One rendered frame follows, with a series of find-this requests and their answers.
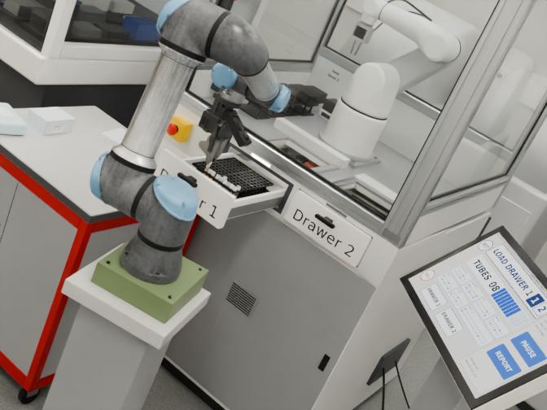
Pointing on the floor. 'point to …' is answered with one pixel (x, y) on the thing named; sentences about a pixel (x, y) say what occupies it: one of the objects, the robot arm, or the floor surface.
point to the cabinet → (286, 321)
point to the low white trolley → (51, 239)
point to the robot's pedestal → (111, 348)
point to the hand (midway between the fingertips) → (212, 161)
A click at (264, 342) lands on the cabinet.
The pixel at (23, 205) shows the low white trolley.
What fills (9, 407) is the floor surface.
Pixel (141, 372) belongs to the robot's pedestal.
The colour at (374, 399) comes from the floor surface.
